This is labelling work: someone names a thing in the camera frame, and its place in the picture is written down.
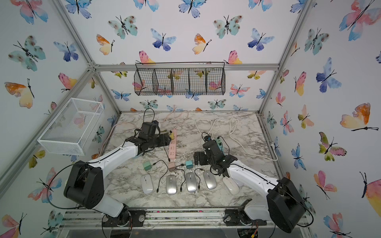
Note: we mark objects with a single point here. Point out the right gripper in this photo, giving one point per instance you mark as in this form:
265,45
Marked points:
201,154

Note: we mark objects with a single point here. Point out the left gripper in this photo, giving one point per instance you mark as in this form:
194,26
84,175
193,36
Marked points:
164,140

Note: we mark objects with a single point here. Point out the teal power strip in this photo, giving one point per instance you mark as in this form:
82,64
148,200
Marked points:
219,143

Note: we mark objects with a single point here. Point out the teal charger plug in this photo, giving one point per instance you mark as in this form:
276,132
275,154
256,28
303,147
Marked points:
189,164

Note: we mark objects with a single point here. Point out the green charger plug front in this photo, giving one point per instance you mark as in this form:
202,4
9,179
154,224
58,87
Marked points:
147,166

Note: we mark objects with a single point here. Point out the black charging cable silver mouse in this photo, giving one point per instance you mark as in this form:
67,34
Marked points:
182,173

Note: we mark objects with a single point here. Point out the pink charger plug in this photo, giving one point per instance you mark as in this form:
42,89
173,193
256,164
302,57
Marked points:
171,166

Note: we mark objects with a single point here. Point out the white wireless mouse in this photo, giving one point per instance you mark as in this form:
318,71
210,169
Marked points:
146,184

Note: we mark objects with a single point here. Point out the black charging cable white mouse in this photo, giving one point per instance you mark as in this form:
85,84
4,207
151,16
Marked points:
167,169

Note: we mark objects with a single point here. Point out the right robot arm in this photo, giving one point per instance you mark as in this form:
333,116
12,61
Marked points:
283,204

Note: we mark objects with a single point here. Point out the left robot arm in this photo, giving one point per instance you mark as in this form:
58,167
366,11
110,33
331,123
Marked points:
85,185

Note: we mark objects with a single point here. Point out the white mouse right front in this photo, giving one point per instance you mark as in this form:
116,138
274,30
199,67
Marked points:
231,185

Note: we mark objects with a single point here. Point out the pink power strip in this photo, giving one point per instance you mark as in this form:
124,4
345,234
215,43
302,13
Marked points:
173,146

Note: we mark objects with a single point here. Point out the black wire wall basket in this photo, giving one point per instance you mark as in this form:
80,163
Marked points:
180,78

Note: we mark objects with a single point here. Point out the white mesh wall basket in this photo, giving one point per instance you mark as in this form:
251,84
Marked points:
73,128

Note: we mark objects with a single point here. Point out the aluminium front rail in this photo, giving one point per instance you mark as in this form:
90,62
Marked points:
160,218

